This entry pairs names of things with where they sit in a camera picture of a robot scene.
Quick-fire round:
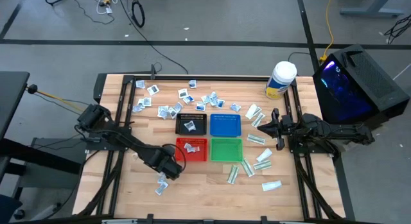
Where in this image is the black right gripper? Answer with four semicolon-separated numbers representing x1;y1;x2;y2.
258;108;295;151

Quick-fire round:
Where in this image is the red plastic basket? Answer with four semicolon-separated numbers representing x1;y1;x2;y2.
175;137;209;162

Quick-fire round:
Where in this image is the white bandage wrapper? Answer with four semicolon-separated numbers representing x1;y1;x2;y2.
256;148;273;163
245;103;259;120
261;180;283;192

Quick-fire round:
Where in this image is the black plastic basket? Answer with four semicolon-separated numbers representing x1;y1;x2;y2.
175;113;208;136

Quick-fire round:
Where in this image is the blue plastic basket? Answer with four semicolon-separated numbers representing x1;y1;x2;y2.
209;113;242;137

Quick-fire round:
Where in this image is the green plastic basket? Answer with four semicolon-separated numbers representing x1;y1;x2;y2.
210;137;244;163

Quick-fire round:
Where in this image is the white-lidded wipes canister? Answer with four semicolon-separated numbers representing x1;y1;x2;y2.
265;60;298;100

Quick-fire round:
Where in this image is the silver aluminium bar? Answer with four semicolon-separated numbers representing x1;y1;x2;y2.
101;219;139;224

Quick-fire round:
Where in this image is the black blue-lit computer tower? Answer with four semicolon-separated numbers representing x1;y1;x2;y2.
312;44;411;125

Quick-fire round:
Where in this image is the grey desk leg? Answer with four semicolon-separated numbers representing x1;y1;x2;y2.
339;0;405;18

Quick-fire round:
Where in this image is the dark chair base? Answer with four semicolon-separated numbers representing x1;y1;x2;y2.
0;194;25;224

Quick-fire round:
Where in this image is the dark grey desk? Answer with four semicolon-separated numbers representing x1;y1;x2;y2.
0;71;31;140

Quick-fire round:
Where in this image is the long black floor cable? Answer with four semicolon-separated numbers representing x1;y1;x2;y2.
117;0;189;74

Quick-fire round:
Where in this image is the yellow floor cable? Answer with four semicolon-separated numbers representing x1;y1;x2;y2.
319;0;335;63

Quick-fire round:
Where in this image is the black coiled cable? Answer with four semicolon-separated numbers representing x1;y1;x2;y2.
130;0;146;28

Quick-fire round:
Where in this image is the yellow cable with black knob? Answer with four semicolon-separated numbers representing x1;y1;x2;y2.
26;84;97;117

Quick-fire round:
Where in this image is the black cable bundle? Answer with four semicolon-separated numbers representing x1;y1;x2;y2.
383;13;411;45

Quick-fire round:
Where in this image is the white cable bundle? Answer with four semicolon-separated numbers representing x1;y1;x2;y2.
96;0;129;15

